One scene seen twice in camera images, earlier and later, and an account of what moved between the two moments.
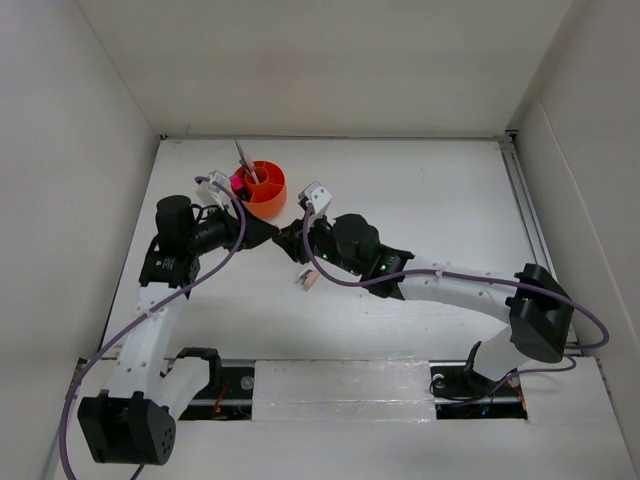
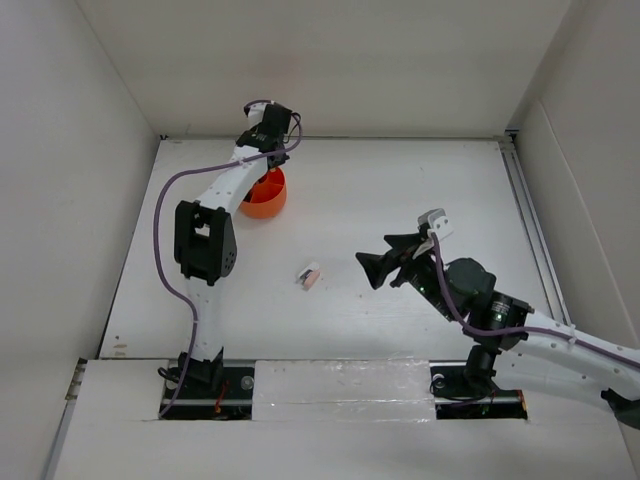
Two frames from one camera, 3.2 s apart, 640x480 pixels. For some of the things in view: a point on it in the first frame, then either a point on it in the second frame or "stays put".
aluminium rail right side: x=530 y=221 stays put
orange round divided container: x=266 y=198 stays put
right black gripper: x=290 y=238 -> x=407 y=250
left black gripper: x=257 y=231 -> x=283 y=159
